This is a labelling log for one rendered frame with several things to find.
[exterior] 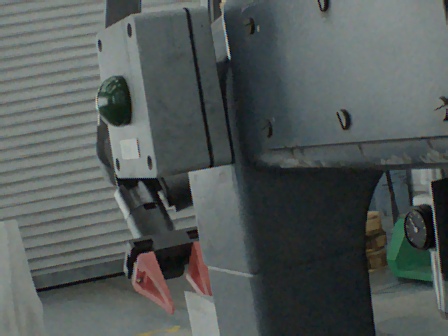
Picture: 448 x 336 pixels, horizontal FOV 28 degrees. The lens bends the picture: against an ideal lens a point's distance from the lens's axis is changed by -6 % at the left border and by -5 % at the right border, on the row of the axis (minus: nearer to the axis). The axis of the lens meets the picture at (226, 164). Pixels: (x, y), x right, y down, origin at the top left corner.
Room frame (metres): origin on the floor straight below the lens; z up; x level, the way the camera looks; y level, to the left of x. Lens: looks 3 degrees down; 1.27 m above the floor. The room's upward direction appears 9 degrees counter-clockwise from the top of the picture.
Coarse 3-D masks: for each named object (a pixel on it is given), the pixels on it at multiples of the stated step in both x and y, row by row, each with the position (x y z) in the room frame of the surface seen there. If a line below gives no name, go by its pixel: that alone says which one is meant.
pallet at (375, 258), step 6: (372, 252) 6.44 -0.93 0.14; (378, 252) 6.44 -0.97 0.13; (384, 252) 6.45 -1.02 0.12; (372, 258) 6.41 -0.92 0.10; (378, 258) 6.43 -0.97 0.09; (384, 258) 6.45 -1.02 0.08; (372, 264) 6.41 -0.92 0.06; (378, 264) 6.43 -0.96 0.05; (384, 264) 6.45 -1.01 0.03; (372, 270) 6.41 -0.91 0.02; (378, 270) 6.43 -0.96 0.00; (210, 282) 6.42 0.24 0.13
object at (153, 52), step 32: (128, 32) 0.50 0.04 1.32; (160, 32) 0.50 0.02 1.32; (192, 32) 0.51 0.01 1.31; (128, 64) 0.51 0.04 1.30; (160, 64) 0.50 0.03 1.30; (192, 64) 0.50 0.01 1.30; (160, 96) 0.49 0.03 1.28; (192, 96) 0.50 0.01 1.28; (128, 128) 0.52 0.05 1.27; (160, 128) 0.49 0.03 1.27; (192, 128) 0.50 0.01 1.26; (224, 128) 0.51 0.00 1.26; (128, 160) 0.53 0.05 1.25; (160, 160) 0.49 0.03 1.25; (192, 160) 0.50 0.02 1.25; (224, 160) 0.51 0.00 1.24
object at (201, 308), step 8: (192, 296) 1.12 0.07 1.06; (200, 296) 1.09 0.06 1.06; (208, 296) 1.08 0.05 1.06; (192, 304) 1.12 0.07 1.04; (200, 304) 1.09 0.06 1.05; (208, 304) 1.05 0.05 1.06; (192, 312) 1.13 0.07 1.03; (200, 312) 1.10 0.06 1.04; (208, 312) 1.06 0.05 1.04; (192, 320) 1.13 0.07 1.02; (200, 320) 1.11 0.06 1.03; (208, 320) 1.07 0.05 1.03; (216, 320) 1.03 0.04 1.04; (192, 328) 1.14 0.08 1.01; (200, 328) 1.11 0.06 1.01; (208, 328) 1.08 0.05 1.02; (216, 328) 1.03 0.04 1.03
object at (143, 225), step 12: (156, 204) 1.20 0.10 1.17; (132, 216) 1.19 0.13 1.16; (144, 216) 1.18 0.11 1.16; (156, 216) 1.18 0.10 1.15; (168, 216) 1.19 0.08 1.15; (132, 228) 1.19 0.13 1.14; (144, 228) 1.17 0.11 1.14; (156, 228) 1.16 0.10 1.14; (168, 228) 1.17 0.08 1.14; (192, 228) 1.17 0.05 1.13; (132, 240) 1.14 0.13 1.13; (144, 240) 1.14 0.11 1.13; (132, 252) 1.13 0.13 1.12; (144, 252) 1.16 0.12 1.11; (132, 264) 1.16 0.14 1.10
